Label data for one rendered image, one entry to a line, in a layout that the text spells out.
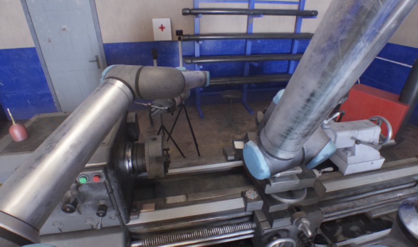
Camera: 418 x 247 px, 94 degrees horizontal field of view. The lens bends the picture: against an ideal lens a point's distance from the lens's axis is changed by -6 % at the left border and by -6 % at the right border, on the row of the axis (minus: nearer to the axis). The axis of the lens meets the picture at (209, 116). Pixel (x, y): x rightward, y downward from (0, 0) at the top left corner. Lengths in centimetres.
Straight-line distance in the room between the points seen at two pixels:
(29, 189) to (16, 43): 434
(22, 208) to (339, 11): 59
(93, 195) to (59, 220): 27
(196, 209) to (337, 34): 118
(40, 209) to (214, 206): 99
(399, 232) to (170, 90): 66
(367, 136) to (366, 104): 215
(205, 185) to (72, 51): 346
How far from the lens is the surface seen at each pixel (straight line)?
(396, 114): 381
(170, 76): 73
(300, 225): 131
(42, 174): 54
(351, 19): 30
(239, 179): 167
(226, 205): 135
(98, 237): 136
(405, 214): 49
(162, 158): 118
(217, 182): 163
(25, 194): 53
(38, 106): 507
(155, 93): 72
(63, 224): 138
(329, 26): 31
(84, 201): 120
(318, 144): 56
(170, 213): 133
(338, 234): 200
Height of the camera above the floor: 189
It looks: 28 degrees down
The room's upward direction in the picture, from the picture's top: straight up
